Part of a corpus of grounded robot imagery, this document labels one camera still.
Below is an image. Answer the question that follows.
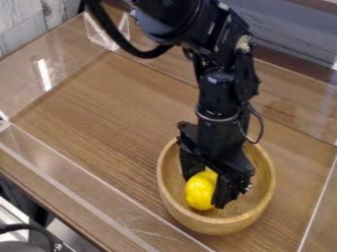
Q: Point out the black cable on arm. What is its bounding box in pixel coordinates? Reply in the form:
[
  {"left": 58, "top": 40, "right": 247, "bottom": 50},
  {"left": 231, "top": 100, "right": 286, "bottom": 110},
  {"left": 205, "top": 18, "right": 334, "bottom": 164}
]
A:
[{"left": 236, "top": 103, "right": 266, "bottom": 145}]

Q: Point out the thick black hose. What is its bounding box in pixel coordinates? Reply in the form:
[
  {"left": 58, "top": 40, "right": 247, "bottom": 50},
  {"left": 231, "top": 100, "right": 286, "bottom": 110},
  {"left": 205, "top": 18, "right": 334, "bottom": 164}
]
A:
[{"left": 82, "top": 0, "right": 175, "bottom": 60}]

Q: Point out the yellow lemon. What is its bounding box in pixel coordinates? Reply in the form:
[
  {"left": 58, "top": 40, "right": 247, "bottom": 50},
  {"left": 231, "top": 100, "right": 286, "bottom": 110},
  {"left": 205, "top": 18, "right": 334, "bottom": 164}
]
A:
[{"left": 184, "top": 169, "right": 216, "bottom": 211}]

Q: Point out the brown wooden bowl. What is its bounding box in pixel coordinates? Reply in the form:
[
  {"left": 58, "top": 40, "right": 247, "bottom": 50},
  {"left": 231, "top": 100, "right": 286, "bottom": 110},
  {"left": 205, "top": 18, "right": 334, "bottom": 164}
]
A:
[{"left": 156, "top": 139, "right": 276, "bottom": 235}]

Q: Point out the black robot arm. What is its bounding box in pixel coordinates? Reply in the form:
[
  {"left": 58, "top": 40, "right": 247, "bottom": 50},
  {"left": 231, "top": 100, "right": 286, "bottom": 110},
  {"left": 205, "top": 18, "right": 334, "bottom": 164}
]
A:
[{"left": 129, "top": 0, "right": 260, "bottom": 209}]

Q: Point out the black cable lower left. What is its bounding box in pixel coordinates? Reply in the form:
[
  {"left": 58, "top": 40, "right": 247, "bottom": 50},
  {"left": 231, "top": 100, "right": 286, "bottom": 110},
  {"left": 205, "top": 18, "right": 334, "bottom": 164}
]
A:
[{"left": 0, "top": 223, "right": 56, "bottom": 252}]

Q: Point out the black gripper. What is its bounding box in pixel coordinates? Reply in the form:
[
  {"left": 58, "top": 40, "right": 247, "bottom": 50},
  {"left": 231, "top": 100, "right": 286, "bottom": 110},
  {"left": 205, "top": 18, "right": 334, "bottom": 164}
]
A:
[{"left": 177, "top": 105, "right": 255, "bottom": 209}]

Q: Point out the clear acrylic corner bracket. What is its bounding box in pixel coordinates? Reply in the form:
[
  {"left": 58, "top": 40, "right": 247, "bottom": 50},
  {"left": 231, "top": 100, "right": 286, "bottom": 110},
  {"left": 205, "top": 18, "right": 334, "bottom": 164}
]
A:
[{"left": 82, "top": 12, "right": 129, "bottom": 51}]

